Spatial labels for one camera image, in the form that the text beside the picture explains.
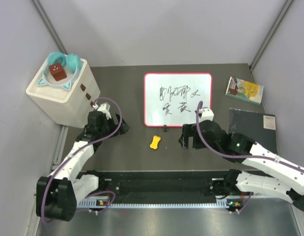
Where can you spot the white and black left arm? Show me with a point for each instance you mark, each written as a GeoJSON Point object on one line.
{"type": "Point", "coordinates": [58, 194]}

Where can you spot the white foam box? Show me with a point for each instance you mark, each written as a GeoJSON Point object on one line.
{"type": "Point", "coordinates": [65, 107]}

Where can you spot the teal cat ear headphones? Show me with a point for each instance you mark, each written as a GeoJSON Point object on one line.
{"type": "Point", "coordinates": [72, 65]}

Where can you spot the pink framed whiteboard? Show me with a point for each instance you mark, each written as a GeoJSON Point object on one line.
{"type": "Point", "coordinates": [171, 99]}

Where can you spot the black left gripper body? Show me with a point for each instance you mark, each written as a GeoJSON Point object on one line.
{"type": "Point", "coordinates": [108, 127]}

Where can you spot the brown cube toy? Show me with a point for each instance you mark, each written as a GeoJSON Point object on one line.
{"type": "Point", "coordinates": [57, 71]}

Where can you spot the aluminium extrusion rail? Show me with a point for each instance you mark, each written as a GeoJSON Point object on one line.
{"type": "Point", "coordinates": [60, 142]}

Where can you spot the yellow bone shaped eraser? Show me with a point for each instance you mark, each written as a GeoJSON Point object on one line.
{"type": "Point", "coordinates": [155, 142]}

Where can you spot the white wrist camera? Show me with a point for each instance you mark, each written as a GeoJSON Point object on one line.
{"type": "Point", "coordinates": [104, 108]}
{"type": "Point", "coordinates": [205, 114]}

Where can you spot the black notebook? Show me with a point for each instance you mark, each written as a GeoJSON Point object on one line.
{"type": "Point", "coordinates": [258, 126]}

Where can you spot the colourful illustrated book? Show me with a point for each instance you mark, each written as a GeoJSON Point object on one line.
{"type": "Point", "coordinates": [244, 90]}

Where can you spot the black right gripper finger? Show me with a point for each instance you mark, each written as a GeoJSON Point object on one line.
{"type": "Point", "coordinates": [188, 130]}
{"type": "Point", "coordinates": [184, 142]}

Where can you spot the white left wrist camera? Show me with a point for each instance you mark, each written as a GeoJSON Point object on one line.
{"type": "Point", "coordinates": [104, 108]}

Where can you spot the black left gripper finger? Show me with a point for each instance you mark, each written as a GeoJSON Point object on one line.
{"type": "Point", "coordinates": [119, 118]}
{"type": "Point", "coordinates": [124, 128]}

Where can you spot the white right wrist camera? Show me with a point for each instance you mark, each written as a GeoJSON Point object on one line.
{"type": "Point", "coordinates": [205, 114]}

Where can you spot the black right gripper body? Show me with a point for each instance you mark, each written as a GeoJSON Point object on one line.
{"type": "Point", "coordinates": [196, 142]}

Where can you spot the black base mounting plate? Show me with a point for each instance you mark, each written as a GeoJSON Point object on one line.
{"type": "Point", "coordinates": [163, 187]}

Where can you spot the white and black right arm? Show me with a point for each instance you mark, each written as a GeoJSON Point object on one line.
{"type": "Point", "coordinates": [282, 179]}

